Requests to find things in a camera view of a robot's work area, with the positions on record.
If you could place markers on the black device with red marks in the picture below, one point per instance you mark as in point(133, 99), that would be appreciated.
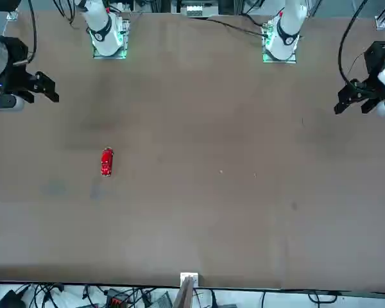
point(117, 300)

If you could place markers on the white table edge bracket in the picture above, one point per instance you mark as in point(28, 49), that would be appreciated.
point(189, 275)

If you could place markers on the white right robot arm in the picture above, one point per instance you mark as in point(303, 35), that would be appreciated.
point(100, 19)

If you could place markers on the aluminium corner profile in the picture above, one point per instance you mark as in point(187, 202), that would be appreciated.
point(380, 22)
point(12, 16)

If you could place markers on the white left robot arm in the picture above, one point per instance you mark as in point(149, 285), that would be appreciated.
point(288, 22)

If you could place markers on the white power strip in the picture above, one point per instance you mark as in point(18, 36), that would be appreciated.
point(193, 10)

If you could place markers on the red toy car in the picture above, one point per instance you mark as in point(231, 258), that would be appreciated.
point(107, 162)

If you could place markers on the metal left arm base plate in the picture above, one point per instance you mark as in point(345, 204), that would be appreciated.
point(265, 58)

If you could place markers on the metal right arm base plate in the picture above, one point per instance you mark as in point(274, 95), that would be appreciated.
point(123, 48)

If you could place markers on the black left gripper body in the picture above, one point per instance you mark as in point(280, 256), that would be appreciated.
point(376, 64)

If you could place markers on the upright camera post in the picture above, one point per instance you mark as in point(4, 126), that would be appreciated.
point(184, 295)

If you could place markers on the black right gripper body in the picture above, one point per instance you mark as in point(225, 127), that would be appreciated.
point(16, 77)

